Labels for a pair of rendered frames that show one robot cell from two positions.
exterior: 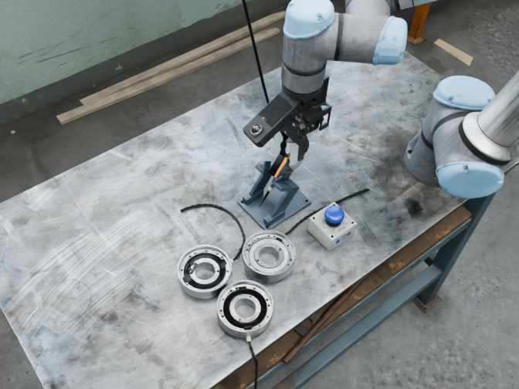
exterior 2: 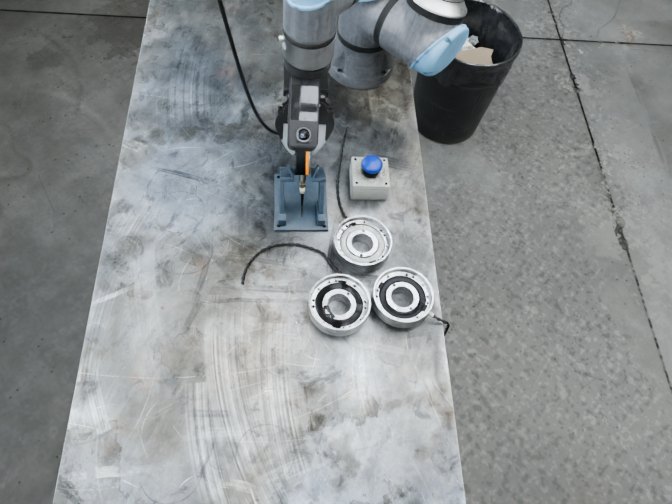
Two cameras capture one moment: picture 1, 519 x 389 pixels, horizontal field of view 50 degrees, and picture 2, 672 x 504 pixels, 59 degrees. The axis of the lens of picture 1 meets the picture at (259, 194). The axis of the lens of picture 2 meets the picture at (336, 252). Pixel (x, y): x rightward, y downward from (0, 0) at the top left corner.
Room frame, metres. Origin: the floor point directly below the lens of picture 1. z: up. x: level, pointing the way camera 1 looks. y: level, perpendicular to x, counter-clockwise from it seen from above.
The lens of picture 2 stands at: (0.35, 0.49, 1.74)
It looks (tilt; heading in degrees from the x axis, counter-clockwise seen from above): 60 degrees down; 299
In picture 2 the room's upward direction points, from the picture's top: 10 degrees clockwise
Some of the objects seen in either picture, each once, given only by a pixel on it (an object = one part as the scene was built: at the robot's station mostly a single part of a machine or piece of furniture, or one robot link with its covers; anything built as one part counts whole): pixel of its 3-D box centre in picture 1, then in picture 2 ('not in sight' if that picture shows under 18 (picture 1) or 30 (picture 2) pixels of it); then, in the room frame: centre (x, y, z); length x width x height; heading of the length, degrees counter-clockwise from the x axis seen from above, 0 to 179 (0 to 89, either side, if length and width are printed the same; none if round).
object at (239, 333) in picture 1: (245, 309); (401, 298); (0.47, 0.02, 0.82); 0.10 x 0.10 x 0.04
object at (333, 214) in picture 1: (333, 218); (370, 169); (0.66, -0.15, 0.85); 0.04 x 0.04 x 0.05
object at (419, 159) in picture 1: (442, 147); (362, 47); (0.88, -0.41, 0.85); 0.15 x 0.15 x 0.10
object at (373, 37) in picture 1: (368, 33); not in sight; (0.78, -0.17, 1.22); 0.11 x 0.11 x 0.08; 87
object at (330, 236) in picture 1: (334, 224); (369, 175); (0.67, -0.16, 0.82); 0.08 x 0.07 x 0.05; 130
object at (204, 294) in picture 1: (205, 272); (338, 306); (0.54, 0.10, 0.82); 0.10 x 0.10 x 0.04
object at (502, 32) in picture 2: not in sight; (457, 77); (0.90, -1.17, 0.21); 0.34 x 0.34 x 0.43
